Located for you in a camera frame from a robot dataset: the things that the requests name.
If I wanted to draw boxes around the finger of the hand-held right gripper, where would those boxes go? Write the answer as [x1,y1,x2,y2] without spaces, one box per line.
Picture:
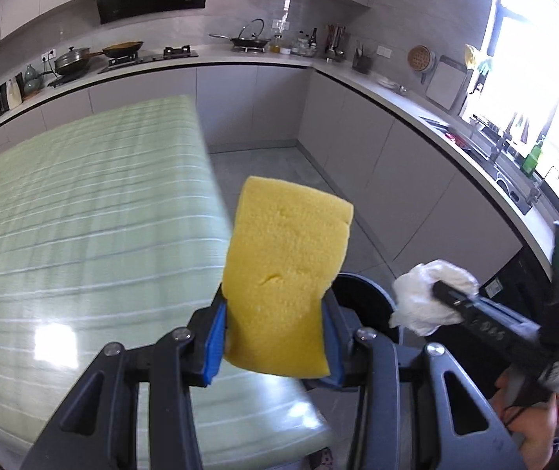
[432,280,539,353]
[475,298,542,338]

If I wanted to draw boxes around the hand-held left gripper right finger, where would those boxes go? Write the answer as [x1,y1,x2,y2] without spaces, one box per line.
[304,296,527,470]

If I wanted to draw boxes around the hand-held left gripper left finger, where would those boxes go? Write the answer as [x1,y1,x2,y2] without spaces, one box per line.
[22,286,229,470]

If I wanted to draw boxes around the black plastic bucket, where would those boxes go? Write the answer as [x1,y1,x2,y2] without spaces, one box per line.
[331,273,402,348]

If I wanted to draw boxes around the white plastic bag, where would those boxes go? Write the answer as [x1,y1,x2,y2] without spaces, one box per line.
[388,259,480,338]

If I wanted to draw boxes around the yellow sponge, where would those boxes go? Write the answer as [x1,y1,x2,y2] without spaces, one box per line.
[222,175,355,380]

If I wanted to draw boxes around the person's right hand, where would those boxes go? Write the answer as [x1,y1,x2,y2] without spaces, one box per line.
[490,367,559,470]

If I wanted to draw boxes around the black dishwasher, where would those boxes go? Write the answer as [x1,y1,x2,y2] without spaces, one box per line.
[478,247,554,334]

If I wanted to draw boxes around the small metal faucet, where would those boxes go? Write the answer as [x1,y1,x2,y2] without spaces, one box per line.
[529,166,559,204]

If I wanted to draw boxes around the kitchen sink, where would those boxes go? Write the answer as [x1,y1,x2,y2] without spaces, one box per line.
[419,115,535,216]

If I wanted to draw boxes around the green detergent bottle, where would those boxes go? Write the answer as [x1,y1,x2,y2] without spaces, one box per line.
[521,137,547,178]

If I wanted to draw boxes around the tall metal faucet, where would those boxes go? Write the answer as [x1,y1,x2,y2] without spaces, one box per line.
[490,112,520,165]

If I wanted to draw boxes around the bright window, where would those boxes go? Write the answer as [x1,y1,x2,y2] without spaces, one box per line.
[460,0,559,236]

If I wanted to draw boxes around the white cutting board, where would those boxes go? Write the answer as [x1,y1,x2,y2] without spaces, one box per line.
[425,56,473,111]

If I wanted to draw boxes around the grey kitchen counter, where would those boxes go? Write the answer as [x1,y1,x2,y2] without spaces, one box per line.
[0,51,559,280]

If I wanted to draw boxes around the yellow rubber gloves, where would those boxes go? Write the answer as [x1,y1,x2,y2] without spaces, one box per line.
[464,44,493,72]

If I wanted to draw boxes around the round perforated strainer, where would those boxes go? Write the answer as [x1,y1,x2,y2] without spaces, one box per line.
[407,44,438,84]

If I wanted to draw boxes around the black utensil holder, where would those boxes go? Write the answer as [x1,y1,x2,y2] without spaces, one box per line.
[352,42,373,75]

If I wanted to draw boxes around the black gas stove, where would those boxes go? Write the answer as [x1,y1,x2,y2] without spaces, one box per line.
[98,46,199,74]

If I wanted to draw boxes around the black induction cooker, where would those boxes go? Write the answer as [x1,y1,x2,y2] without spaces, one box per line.
[47,71,89,89]

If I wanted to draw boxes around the black wok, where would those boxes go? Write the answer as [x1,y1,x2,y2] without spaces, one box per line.
[208,33,267,52]

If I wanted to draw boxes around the metal utensil rack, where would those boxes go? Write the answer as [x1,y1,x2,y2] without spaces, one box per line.
[325,23,349,62]

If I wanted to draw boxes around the group of condiment bottles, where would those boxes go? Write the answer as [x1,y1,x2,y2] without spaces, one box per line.
[282,31,312,57]

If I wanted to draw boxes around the black frying pan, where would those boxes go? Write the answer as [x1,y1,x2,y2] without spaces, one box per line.
[91,42,144,58]

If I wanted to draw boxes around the grey lidded pot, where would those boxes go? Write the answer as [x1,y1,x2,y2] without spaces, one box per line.
[53,46,104,76]

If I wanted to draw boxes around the glass pan lid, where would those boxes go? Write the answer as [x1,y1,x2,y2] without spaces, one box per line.
[237,18,265,42]

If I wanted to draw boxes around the green ceramic vase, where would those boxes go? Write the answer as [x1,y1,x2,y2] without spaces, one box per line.
[22,65,43,96]

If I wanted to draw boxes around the white plastic jug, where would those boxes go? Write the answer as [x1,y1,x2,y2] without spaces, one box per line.
[5,78,23,110]

